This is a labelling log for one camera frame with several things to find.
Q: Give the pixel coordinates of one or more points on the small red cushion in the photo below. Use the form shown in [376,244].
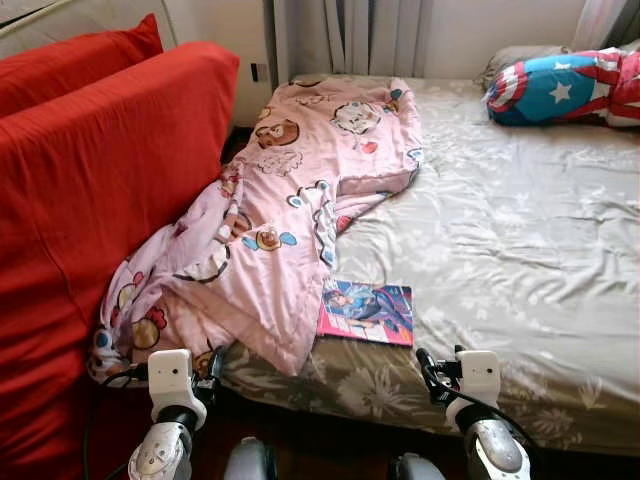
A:
[70,60]

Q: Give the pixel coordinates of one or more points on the blue red star shield pillow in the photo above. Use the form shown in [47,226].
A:
[560,90]

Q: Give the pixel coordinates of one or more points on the bed with beige floral sheet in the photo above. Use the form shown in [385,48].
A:
[500,230]

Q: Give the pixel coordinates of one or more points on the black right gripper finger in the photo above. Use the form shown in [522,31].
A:
[428,366]

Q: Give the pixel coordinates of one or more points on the large red cushion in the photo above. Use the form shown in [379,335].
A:
[90,200]

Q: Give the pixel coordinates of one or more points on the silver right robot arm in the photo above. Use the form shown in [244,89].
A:
[495,448]

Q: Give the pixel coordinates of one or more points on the grey right robot leg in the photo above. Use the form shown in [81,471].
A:
[415,468]

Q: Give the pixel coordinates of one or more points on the pink and blue comic book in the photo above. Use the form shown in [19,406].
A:
[368,312]

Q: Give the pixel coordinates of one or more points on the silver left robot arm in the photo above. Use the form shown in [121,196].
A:
[165,448]

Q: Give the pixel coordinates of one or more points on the grey left robot leg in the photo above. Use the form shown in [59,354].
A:
[250,462]

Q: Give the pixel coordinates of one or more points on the grey robot leg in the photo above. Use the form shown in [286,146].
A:
[415,468]
[250,462]

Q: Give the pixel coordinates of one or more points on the beige padded board with rail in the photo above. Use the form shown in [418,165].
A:
[60,15]

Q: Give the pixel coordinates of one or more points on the dark wall outlet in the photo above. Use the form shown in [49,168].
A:
[258,72]

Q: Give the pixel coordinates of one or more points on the pink cartoon print blanket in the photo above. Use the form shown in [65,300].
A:
[300,180]

